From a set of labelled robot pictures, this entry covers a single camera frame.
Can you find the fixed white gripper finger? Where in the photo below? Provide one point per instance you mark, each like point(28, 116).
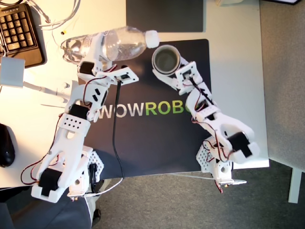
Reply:
point(107, 63)
point(183, 62)

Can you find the white paper cup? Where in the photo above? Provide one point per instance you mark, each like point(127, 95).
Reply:
point(156, 70)

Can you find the white rectangular box device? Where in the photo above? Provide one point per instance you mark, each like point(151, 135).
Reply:
point(12, 71)

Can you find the small yellow black tag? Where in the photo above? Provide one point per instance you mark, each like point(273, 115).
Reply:
point(63, 32)

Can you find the beige ridged cup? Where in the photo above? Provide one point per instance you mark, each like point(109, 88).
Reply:
point(166, 59)

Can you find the black keyboard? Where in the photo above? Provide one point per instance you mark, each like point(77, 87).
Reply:
point(16, 31)

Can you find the fabric desk partition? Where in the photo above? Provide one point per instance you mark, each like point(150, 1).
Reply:
point(283, 71)

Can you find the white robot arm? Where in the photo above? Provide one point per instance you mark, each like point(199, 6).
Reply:
point(71, 143)
point(228, 124)

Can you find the black computer mouse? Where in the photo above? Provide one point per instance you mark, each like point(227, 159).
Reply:
point(6, 145)

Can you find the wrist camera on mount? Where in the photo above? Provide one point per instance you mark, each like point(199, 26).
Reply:
point(187, 74)
point(124, 76)

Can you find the grey office chair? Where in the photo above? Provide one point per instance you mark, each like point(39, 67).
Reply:
point(47, 214)

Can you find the clear plastic water bottle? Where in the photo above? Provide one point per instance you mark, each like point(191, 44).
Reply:
point(124, 45)

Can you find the dark mat with WOWROBO print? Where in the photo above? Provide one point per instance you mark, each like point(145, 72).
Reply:
point(147, 143)

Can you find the moving white gripper finger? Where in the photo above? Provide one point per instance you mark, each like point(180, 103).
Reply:
point(97, 47)
point(168, 81)

